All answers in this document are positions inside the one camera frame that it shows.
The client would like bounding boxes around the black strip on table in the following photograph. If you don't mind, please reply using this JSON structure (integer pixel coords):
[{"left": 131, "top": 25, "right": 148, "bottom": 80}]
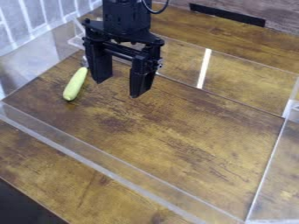
[{"left": 189, "top": 3, "right": 267, "bottom": 27}]

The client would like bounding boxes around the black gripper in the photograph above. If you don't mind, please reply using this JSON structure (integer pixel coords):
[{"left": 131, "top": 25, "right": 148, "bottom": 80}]
[{"left": 81, "top": 0, "right": 164, "bottom": 98}]

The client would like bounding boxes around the green handled metal spoon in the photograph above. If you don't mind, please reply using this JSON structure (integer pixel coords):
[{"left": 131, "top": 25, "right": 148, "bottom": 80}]
[{"left": 63, "top": 57, "right": 89, "bottom": 102}]

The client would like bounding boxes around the clear acrylic enclosure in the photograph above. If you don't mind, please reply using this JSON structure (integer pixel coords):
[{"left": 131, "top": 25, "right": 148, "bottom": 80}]
[{"left": 0, "top": 22, "right": 299, "bottom": 224}]

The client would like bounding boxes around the black cable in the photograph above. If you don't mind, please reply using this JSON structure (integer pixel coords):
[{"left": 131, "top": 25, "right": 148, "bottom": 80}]
[{"left": 140, "top": 0, "right": 171, "bottom": 15}]

